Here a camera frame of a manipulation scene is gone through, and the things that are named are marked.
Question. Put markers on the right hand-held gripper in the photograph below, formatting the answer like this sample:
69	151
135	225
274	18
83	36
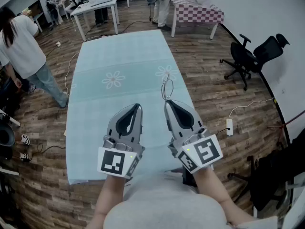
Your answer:
205	151

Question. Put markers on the person's left forearm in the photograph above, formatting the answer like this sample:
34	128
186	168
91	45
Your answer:
107	194

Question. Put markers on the person's right forearm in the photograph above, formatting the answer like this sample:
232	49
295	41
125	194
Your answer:
214	187

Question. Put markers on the small white power strip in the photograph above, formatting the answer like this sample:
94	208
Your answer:
58	44

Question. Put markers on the red coat stand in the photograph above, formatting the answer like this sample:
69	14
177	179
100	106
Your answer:
282	125

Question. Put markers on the black box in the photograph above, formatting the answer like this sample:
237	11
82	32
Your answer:
189	178

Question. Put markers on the table with checkered cloth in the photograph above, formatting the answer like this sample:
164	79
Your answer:
197	13

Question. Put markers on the white table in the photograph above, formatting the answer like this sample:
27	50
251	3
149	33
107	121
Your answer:
95	7

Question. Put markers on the light blue floral tablecloth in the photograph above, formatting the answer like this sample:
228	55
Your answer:
114	56

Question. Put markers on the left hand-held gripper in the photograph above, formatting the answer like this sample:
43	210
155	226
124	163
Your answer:
112	161

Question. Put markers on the black office chair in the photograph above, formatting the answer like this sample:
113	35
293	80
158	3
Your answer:
240	54
274	175

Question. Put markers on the person's grey shirt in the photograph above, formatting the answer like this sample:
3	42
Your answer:
166	204

